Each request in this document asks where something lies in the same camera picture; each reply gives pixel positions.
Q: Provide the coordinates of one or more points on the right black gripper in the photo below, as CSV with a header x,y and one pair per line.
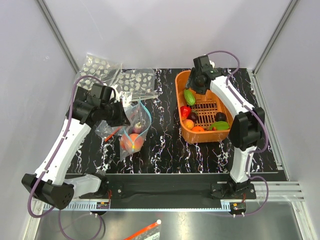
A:
x,y
200,90

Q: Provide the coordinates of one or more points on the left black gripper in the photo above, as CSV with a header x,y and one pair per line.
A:
x,y
122,119

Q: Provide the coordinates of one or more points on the purple eggplant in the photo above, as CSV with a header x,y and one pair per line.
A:
x,y
137,129

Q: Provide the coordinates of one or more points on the orange plastic basket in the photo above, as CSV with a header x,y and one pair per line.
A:
x,y
206,106

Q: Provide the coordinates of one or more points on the blue zipper clear bag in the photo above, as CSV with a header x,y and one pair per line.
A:
x,y
135,113

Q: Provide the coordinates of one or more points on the peach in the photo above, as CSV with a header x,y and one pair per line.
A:
x,y
132,143

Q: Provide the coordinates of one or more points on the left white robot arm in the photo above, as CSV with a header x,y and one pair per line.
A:
x,y
49,183

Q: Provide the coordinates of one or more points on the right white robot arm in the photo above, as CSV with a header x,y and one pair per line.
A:
x,y
247,133

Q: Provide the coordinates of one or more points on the red zipper clear bag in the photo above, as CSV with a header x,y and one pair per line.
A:
x,y
113,133

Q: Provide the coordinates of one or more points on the dotted clear bag far left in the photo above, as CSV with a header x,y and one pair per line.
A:
x,y
105,70

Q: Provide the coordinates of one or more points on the dotted clear bag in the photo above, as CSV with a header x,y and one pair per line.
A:
x,y
139,82
105,70

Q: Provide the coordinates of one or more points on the dotted clear bag middle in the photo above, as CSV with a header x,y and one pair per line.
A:
x,y
139,82

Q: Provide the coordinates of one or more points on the red zipper bag foreground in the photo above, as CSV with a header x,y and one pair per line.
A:
x,y
150,232

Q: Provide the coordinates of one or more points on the dark red strawberry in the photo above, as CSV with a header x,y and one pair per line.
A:
x,y
193,116

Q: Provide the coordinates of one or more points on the dark purple plum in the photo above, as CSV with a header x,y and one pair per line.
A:
x,y
220,117

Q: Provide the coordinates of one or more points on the pink apple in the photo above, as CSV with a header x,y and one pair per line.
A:
x,y
189,124

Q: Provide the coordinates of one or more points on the green star fruit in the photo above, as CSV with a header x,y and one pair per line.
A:
x,y
219,126

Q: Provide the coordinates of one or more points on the orange fruit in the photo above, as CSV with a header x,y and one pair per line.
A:
x,y
198,129

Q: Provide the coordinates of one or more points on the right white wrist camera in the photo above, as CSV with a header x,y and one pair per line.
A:
x,y
212,63

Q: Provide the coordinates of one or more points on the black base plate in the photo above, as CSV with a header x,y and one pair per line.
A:
x,y
167,191

